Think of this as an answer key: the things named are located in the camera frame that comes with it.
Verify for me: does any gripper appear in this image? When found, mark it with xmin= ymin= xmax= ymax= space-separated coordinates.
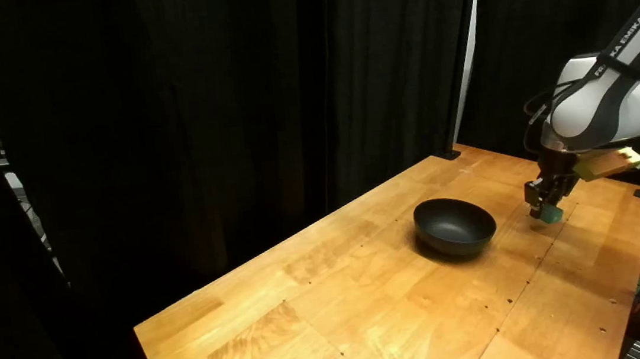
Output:
xmin=520 ymin=147 xmax=586 ymax=220

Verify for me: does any green block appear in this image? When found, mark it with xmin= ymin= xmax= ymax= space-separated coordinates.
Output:
xmin=538 ymin=202 xmax=565 ymax=226

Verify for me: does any dark grey bowl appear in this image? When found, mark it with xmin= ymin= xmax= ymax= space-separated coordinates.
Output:
xmin=411 ymin=192 xmax=500 ymax=263

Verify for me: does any black curtain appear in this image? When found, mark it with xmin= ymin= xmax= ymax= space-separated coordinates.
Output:
xmin=443 ymin=0 xmax=640 ymax=189
xmin=0 ymin=0 xmax=524 ymax=359

